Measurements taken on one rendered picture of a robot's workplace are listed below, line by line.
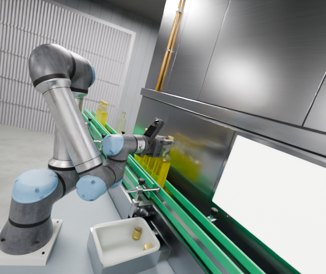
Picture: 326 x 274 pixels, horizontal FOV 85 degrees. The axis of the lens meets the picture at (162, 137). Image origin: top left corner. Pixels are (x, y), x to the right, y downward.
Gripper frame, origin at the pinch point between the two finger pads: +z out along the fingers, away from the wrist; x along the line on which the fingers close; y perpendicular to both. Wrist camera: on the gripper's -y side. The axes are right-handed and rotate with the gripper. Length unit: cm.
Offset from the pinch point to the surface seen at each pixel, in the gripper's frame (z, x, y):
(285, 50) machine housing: 6, 32, -47
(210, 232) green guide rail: -6.5, 34.7, 24.5
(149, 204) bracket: -10.0, 6.4, 29.9
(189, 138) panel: 11.6, 3.5, -1.6
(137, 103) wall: 207, -256, 11
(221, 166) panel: 5.4, 26.3, 2.6
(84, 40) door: 102, -327, -79
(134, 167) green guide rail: -1.5, -17.2, 23.4
